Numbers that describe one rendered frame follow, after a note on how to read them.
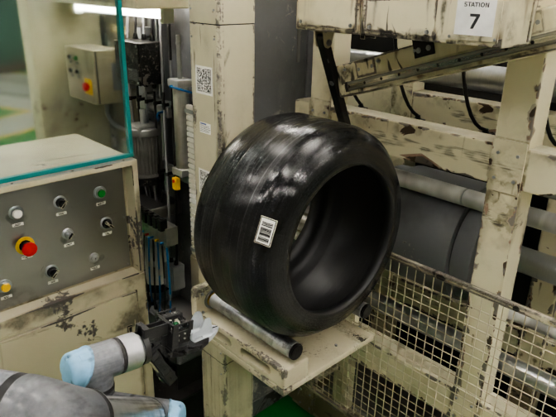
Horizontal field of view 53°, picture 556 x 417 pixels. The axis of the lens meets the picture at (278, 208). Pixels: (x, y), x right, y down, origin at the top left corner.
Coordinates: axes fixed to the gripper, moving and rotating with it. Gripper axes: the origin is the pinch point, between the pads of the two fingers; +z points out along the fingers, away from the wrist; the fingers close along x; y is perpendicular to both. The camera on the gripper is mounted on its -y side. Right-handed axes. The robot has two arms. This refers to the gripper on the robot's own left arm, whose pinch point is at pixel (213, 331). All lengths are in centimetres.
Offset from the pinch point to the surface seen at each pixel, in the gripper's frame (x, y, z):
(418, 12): -14, 76, 41
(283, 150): -3.6, 43.5, 12.9
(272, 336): -2.7, -5.6, 17.6
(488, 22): -31, 75, 41
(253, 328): 4.0, -6.5, 17.1
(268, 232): -10.4, 27.4, 4.3
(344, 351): -9.5, -14.1, 40.2
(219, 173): 9.4, 35.5, 5.8
